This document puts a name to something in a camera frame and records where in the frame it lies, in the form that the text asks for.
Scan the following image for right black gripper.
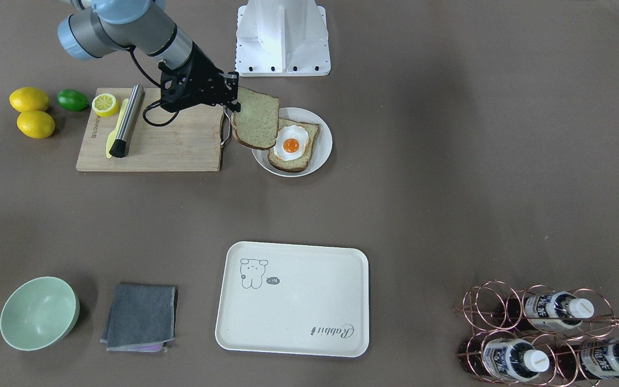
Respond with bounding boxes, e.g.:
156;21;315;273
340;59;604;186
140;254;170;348
159;44;241;113

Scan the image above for bread slice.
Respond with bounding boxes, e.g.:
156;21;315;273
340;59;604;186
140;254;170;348
232;87;280;150
268;118;320;173

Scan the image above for white plate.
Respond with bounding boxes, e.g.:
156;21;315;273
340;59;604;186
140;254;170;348
251;107;333;178

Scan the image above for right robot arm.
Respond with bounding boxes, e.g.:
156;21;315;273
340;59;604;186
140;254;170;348
58;1;241;113

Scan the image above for cream serving tray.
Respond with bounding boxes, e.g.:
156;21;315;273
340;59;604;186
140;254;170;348
214;241;370;358

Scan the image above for wooden cutting board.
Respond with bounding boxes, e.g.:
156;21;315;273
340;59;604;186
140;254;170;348
76;105;227;172

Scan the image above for fried egg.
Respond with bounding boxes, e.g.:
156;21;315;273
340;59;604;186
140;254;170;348
270;125;310;161

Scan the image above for yellow plastic knife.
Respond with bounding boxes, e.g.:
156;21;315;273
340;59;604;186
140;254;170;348
105;98;128;159

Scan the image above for half lemon slice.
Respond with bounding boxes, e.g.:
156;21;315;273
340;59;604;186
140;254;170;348
91;93;120;117

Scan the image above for green lime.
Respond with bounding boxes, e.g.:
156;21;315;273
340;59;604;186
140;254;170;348
56;89;89;112

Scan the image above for lower yellow lemon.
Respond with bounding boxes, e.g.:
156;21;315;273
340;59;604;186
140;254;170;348
17;110;56;139

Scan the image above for yellow lemon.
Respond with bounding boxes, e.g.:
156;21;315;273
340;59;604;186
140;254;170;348
17;110;56;139
8;87;50;113

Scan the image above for upper yellow lemon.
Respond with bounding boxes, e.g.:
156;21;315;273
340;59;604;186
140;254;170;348
8;87;50;113

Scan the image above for grey folded cloth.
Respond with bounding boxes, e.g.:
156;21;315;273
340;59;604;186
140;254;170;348
100;283;178;353

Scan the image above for green bowl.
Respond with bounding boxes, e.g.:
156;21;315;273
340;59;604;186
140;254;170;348
0;276;80;351

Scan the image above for lower bottle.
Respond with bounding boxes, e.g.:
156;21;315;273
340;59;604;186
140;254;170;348
457;338;550;383
555;338;619;381

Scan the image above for upper bottle in rack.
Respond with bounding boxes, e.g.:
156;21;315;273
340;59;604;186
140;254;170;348
493;291;595;333

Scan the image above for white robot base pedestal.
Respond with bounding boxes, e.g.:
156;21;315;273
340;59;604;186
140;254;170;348
234;1;332;77

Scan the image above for copper wire bottle rack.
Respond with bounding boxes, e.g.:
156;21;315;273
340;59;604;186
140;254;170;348
456;280;619;386

